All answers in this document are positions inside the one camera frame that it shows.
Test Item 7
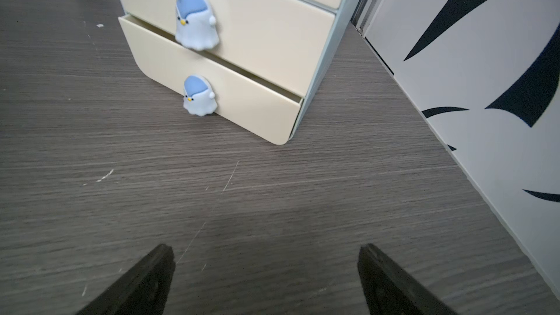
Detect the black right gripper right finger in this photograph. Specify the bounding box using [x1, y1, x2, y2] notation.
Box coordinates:
[357, 244, 456, 315]

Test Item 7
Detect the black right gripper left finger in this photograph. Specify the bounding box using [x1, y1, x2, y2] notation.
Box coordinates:
[78, 244, 176, 315]

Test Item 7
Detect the lower penguin drawer knob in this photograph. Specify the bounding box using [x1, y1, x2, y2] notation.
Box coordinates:
[183, 75, 218, 117]

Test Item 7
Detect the penguin drawer knob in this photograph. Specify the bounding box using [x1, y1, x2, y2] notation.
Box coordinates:
[183, 75, 218, 117]
[175, 0, 220, 51]

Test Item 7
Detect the upper penguin drawer knob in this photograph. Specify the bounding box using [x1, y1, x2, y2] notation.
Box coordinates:
[175, 0, 220, 51]

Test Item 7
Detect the cream blue mini drawer cabinet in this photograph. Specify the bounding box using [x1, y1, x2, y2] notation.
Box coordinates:
[120, 0, 359, 145]

